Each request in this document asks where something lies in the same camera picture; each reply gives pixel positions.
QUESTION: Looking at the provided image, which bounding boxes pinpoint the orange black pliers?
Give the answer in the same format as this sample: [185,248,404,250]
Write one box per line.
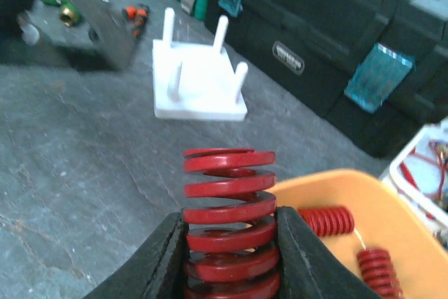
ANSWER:
[122,4,150,39]

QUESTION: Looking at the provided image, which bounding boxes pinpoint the white four-peg base plate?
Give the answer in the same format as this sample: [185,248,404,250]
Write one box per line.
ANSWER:
[153,8,249,121]

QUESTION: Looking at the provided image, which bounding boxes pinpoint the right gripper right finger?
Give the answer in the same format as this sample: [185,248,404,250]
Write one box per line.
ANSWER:
[276,207,379,299]

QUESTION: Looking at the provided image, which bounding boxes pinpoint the white perforated basket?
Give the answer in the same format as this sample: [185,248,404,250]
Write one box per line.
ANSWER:
[380,119,447,248]

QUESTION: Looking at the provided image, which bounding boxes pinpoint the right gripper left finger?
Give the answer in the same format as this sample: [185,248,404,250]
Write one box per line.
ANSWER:
[85,212,186,299]

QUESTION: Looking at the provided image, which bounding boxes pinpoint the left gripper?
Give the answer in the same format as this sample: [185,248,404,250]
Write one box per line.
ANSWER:
[1,0,137,71]

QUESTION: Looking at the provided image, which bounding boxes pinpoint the orange plastic tray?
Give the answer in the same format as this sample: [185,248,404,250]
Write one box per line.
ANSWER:
[271,169,447,298]

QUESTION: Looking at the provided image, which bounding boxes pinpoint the green brass fitting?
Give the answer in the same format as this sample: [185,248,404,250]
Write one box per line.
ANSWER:
[41,0,82,27]

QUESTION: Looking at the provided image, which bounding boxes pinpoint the black toolbox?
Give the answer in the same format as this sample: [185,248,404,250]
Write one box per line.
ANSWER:
[205,0,447,158]

